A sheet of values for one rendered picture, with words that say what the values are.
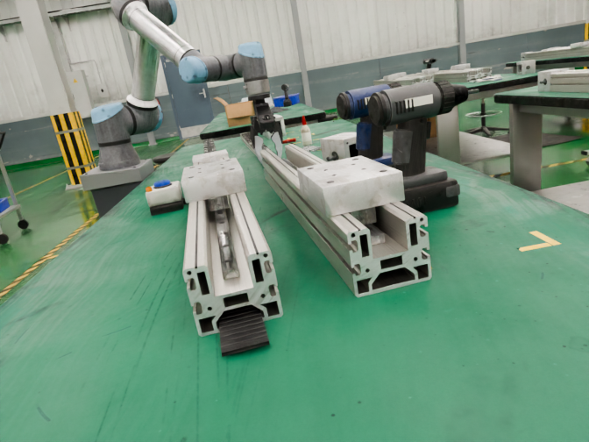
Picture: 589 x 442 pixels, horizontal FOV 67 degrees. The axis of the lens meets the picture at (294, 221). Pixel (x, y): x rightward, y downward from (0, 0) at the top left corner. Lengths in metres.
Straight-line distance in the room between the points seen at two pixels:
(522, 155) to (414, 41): 10.28
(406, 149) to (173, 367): 0.52
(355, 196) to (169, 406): 0.33
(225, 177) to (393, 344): 0.46
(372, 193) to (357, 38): 11.95
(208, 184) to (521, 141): 2.20
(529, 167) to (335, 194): 2.32
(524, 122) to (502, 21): 11.18
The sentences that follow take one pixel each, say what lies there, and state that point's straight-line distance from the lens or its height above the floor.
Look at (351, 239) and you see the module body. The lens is 0.53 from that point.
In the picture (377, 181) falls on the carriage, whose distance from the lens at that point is 0.60.
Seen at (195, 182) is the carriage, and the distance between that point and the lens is 0.81.
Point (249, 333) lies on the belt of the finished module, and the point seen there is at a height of 0.79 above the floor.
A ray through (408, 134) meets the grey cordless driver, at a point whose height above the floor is 0.92.
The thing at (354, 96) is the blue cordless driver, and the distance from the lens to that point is 0.96.
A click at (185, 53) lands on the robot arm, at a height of 1.16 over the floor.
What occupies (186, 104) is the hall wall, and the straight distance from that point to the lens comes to 12.27.
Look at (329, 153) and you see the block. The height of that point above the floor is 0.84.
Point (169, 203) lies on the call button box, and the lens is 1.15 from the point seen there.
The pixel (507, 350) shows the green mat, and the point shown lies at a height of 0.78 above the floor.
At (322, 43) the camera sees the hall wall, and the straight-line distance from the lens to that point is 12.34.
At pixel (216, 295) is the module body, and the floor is 0.82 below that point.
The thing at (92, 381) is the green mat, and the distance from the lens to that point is 0.54.
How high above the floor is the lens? 1.04
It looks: 17 degrees down
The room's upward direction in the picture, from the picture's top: 10 degrees counter-clockwise
